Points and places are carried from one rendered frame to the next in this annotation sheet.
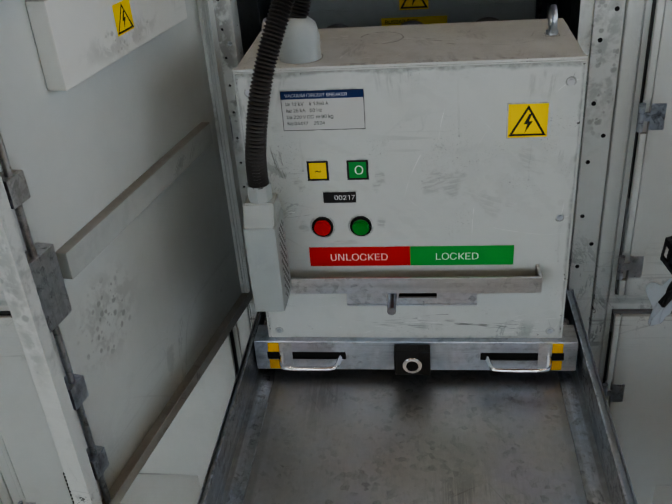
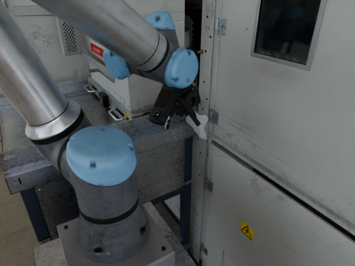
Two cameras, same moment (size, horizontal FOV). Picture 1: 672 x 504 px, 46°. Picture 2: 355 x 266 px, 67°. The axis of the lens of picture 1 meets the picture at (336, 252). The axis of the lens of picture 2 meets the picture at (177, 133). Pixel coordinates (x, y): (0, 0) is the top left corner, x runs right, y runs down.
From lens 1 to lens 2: 1.34 m
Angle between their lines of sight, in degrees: 43
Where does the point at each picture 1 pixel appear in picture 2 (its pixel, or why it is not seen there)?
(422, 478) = not seen: hidden behind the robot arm
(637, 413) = (217, 203)
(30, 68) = not seen: outside the picture
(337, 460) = not seen: hidden behind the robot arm
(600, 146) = (209, 43)
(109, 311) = (40, 38)
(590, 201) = (206, 74)
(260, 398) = (78, 93)
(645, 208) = (219, 84)
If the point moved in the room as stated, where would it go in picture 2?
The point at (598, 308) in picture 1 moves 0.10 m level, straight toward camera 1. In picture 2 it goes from (209, 136) to (185, 141)
